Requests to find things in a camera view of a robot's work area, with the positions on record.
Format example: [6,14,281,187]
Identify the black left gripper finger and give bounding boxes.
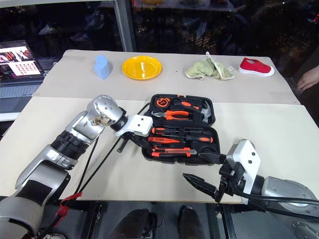
[128,138,147,152]
[136,135,153,147]

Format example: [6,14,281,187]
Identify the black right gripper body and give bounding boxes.
[218,159,247,200]

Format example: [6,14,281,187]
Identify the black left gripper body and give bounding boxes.
[122,133,143,148]

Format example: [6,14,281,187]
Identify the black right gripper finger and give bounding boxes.
[182,173,224,203]
[198,152,227,164]

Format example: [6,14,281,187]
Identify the orange tester pen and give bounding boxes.
[148,136,181,144]

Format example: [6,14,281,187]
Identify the orange black utility knife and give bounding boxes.
[151,146,198,158]

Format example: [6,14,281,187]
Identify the black plastic tool case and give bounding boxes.
[141,93,220,166]

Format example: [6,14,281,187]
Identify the bystander bare hand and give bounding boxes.
[297,68,319,92]

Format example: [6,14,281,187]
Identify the orange black screwdriver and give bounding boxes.
[151,126,209,134]
[156,131,214,144]

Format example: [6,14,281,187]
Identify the beige cardboard sheet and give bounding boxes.
[0,96,319,204]
[32,49,301,105]

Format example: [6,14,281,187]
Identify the orange black tape measure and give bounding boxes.
[154,96,172,108]

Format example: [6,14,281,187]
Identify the yellow plastic plate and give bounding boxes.
[121,56,163,81]

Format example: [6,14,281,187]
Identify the dark rounded shape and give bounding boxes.
[109,208,158,239]

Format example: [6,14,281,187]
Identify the light blue cup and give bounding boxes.
[94,55,112,80]

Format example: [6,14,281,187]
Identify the pale green cloth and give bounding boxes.
[185,51,236,81]

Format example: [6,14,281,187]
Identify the red shoe with white sole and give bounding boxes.
[238,57,275,77]

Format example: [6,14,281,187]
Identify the grey metal window pillar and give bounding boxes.
[114,0,137,53]

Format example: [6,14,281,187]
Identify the open laptop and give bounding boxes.
[0,39,45,122]

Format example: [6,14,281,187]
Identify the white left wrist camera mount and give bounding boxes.
[114,114,154,137]

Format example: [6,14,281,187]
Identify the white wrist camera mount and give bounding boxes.
[225,139,262,195]
[114,114,154,137]

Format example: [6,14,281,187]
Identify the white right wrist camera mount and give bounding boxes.
[225,139,262,195]

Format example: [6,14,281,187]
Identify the orange handled pliers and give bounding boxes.
[151,110,190,120]

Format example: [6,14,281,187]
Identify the black table frame leg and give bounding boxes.
[86,201,108,239]
[219,203,237,239]

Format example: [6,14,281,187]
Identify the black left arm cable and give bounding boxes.
[37,102,152,239]
[37,137,100,239]

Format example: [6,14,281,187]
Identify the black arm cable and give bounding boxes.
[37,137,100,239]
[240,196,319,221]
[37,102,152,239]
[234,189,319,207]

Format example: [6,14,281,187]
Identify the hammer with black orange handle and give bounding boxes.
[173,97,213,123]

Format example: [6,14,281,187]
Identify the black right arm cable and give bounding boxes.
[240,196,319,221]
[234,189,319,207]

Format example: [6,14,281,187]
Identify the red tape on cables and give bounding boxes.
[56,192,83,225]

